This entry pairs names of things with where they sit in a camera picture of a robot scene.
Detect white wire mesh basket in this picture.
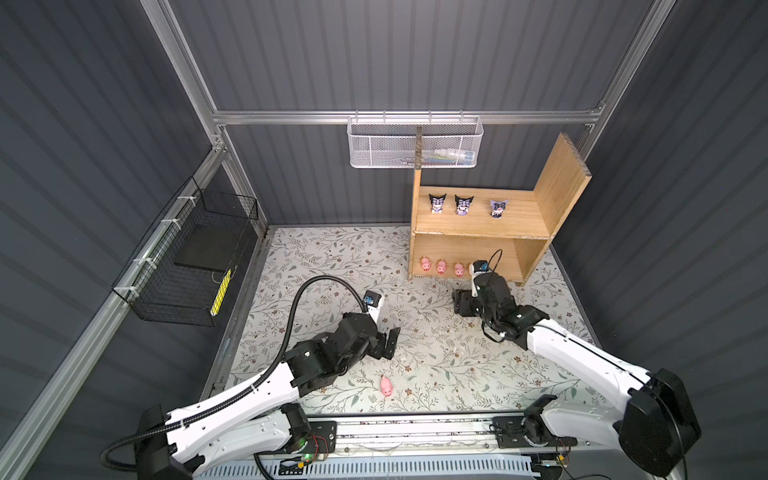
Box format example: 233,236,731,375
346,116,484,169

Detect items in mesh basket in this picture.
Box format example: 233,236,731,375
394,148,477,168

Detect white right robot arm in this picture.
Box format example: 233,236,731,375
453,261,702,477

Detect white vented cover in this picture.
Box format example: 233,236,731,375
197,454,541,480

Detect purple black cat figurine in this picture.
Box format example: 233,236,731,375
455,195,474,216
428,194,447,214
490,200,508,219

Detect wooden shelf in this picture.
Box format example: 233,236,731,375
408,132,592,285

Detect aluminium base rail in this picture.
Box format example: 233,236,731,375
197,410,661,460

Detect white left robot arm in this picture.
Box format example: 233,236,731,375
134,313,400,479

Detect black corrugated cable conduit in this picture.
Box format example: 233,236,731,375
100,274,367,472

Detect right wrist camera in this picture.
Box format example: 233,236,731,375
470,260,490,297

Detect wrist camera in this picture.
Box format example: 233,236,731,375
470,260,490,297
363,290,384,324

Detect black wire basket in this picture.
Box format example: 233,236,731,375
113,180,260,327

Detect yellow marker pen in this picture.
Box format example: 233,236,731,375
209,269,232,317

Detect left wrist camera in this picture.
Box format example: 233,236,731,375
363,290,384,324

